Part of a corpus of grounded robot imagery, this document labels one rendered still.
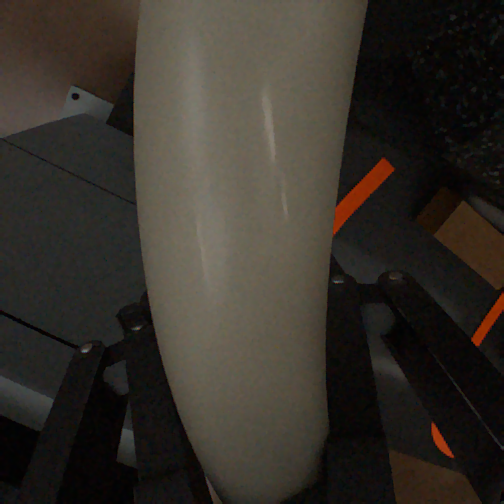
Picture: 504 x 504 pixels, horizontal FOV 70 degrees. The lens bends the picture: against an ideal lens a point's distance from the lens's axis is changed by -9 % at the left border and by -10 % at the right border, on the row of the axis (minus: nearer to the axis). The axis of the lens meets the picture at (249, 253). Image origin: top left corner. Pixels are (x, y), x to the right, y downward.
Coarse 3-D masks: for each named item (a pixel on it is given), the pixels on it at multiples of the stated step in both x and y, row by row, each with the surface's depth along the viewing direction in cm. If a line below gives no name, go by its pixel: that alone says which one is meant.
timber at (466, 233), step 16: (448, 192) 97; (432, 208) 100; (448, 208) 94; (464, 208) 92; (432, 224) 97; (448, 224) 93; (464, 224) 93; (480, 224) 94; (448, 240) 95; (464, 240) 95; (480, 240) 96; (496, 240) 96; (464, 256) 97; (480, 256) 98; (496, 256) 98; (480, 272) 100; (496, 272) 100; (496, 288) 102
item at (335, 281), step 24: (336, 288) 13; (336, 312) 12; (360, 312) 12; (336, 336) 11; (360, 336) 11; (336, 360) 10; (360, 360) 10; (336, 384) 9; (360, 384) 9; (336, 408) 9; (360, 408) 9; (336, 432) 8; (360, 432) 8; (384, 432) 7; (336, 456) 7; (360, 456) 7; (384, 456) 7; (336, 480) 7; (360, 480) 7; (384, 480) 6
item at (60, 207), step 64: (64, 128) 75; (0, 192) 44; (64, 192) 53; (128, 192) 64; (0, 256) 35; (64, 256) 41; (128, 256) 48; (0, 320) 29; (64, 320) 33; (0, 384) 26; (128, 448) 28
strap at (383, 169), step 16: (384, 160) 98; (368, 176) 100; (384, 176) 100; (352, 192) 101; (368, 192) 101; (336, 208) 103; (352, 208) 103; (336, 224) 105; (496, 304) 118; (480, 336) 124; (432, 432) 144; (448, 448) 149
